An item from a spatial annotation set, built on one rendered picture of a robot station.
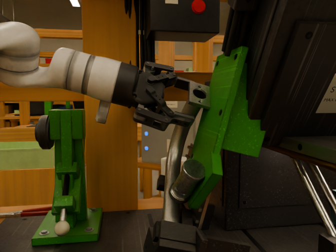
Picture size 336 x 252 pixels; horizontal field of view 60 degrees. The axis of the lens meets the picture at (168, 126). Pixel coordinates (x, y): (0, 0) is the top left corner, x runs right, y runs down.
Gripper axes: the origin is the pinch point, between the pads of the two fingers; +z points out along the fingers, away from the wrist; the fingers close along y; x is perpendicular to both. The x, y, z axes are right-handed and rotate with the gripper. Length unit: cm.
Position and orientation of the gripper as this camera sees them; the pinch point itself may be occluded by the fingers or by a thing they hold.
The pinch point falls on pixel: (190, 102)
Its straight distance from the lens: 54.7
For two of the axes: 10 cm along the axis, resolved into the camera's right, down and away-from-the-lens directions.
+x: -2.9, 6.1, 7.4
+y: 0.7, -7.6, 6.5
